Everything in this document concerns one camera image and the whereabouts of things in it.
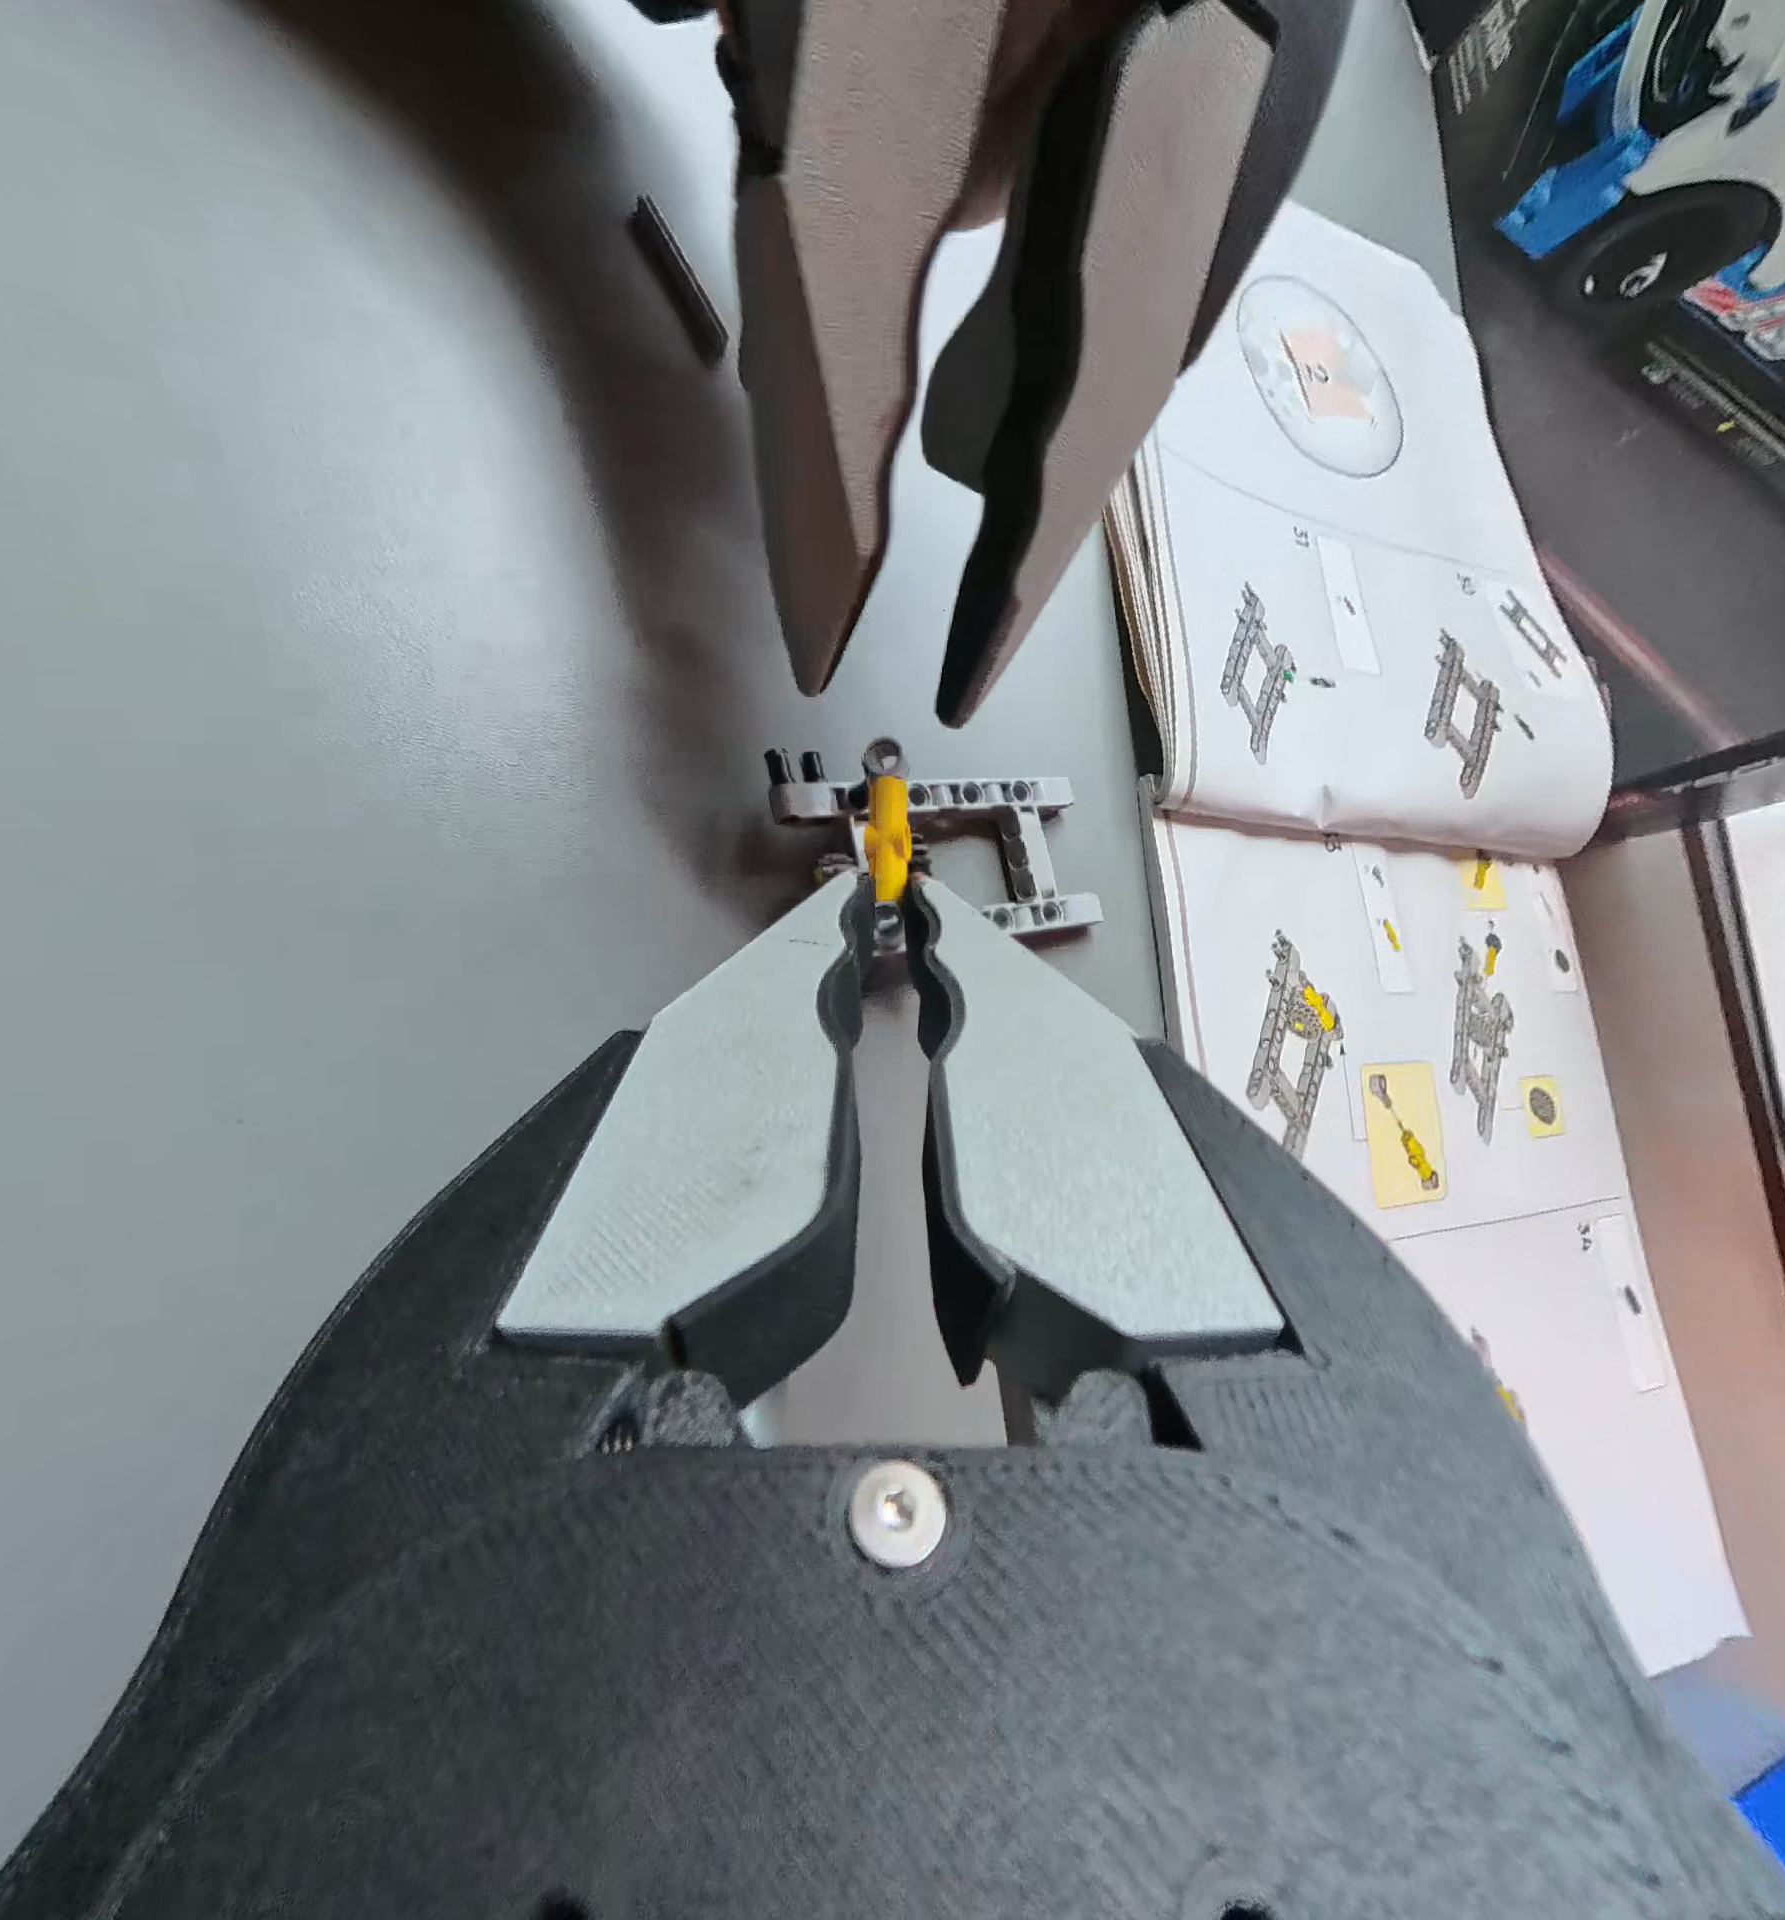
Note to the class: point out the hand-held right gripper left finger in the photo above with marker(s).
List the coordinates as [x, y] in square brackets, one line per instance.
[680, 1171]

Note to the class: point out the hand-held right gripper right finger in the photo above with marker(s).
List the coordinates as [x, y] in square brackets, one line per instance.
[1086, 1171]

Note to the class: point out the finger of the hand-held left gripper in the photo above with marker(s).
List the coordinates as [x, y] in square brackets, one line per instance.
[832, 301]
[1132, 269]

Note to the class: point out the yellow lego axle connector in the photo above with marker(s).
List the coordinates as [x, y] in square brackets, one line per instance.
[887, 839]

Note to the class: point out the lego set box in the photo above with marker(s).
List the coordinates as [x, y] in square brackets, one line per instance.
[1582, 151]

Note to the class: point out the white flat tray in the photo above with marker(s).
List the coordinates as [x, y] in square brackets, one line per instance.
[1769, 1080]

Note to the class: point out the grey lego frame assembly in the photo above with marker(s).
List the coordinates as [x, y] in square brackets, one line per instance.
[981, 792]

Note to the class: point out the lego instruction booklet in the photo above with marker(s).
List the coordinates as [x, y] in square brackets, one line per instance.
[1236, 450]

